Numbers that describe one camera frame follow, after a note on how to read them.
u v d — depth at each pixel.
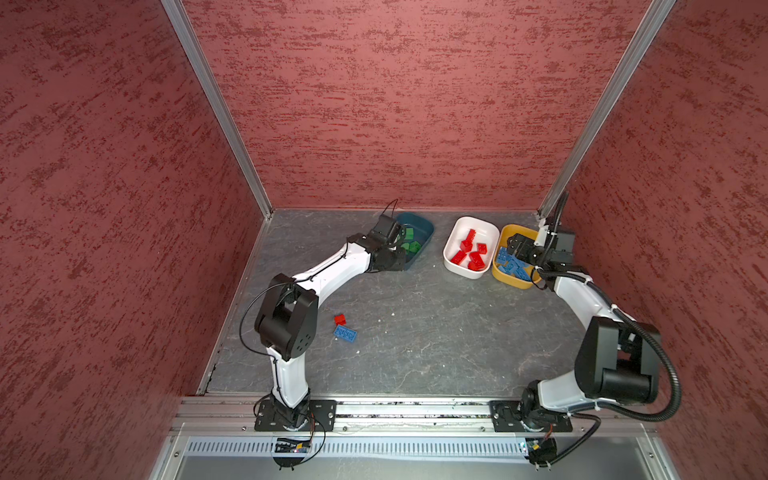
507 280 0.97
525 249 0.81
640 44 0.76
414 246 1.06
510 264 1.01
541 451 0.70
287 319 0.48
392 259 0.81
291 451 0.72
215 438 0.71
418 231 1.11
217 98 0.87
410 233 1.13
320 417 0.74
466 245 1.07
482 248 1.08
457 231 1.10
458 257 1.04
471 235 1.11
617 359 0.44
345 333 0.88
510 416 0.74
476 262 1.03
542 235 0.80
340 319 0.90
